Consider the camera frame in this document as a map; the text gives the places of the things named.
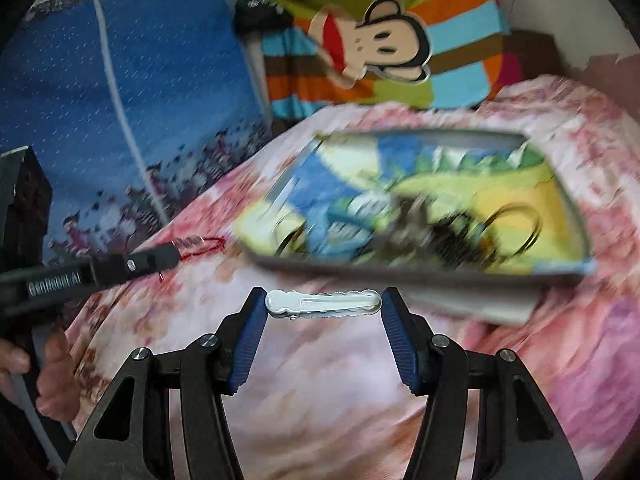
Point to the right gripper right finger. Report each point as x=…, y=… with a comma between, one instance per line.
x=518, y=435

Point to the dark wooden headboard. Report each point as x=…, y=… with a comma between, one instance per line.
x=528, y=55

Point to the left hand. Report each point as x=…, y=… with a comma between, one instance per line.
x=58, y=392

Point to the grey jewelry tray box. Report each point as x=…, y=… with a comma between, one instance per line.
x=500, y=177

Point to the striped monkey cartoon blanket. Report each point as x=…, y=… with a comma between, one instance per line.
x=421, y=53

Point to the jewelry pile in tray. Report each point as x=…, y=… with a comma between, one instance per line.
x=392, y=228

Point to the black hanging bag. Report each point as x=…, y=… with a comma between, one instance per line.
x=259, y=17

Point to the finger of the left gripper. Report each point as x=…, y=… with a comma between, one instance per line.
x=112, y=270

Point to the white hair clip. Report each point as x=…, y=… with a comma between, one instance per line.
x=294, y=305

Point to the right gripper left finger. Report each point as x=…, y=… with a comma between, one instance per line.
x=128, y=433

